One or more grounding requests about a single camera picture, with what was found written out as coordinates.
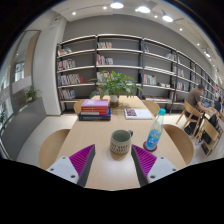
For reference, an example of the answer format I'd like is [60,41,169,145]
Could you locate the wooden chair near left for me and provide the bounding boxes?
[39,129,69,170]

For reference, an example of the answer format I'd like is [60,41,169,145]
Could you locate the grey-green ceramic mug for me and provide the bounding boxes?
[110,130,133,154]

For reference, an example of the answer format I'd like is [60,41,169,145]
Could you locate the small plant by window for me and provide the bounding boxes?
[25,87,40,103]

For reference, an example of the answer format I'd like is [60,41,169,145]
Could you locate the wooden chair with black bag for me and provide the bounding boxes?
[201,120,222,156]

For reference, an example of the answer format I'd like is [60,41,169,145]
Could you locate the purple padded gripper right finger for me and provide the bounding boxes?
[131,145,177,187]

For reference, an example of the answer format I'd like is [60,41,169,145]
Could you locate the open white magazine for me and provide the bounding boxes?
[124,108,153,119]

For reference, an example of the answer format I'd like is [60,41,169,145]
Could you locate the wooden chair under man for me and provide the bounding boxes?
[178,101,202,134]

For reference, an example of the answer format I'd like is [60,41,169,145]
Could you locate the large grey bookshelf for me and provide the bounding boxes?
[56,34,217,113]

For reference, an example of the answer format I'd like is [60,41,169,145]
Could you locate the seated man brown shirt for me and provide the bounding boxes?
[184,84,209,135]

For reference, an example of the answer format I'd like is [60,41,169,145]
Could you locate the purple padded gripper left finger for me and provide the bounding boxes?
[47,144,95,187]

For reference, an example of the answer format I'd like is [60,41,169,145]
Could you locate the wooden chair near right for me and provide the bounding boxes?
[163,124,194,164]

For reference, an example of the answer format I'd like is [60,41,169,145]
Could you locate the dark blue bottom book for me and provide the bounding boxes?
[78,107,111,121]

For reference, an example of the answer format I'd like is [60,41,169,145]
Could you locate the pink top book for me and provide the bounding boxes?
[82,99,108,107]

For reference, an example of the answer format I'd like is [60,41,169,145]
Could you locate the clear water bottle blue label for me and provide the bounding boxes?
[146,108,166,150]

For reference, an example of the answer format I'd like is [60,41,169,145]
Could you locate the red middle book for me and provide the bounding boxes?
[81,107,108,115]

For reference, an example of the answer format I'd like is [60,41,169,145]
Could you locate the red round coaster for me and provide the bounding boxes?
[143,141,157,153]

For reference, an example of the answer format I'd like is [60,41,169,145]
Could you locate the wooden chair far left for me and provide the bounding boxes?
[73,99,85,114]

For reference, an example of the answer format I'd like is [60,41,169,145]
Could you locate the green potted plant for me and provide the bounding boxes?
[89,70,143,107]

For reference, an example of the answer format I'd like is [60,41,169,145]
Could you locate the wooden chair far right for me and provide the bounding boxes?
[143,100,160,116]

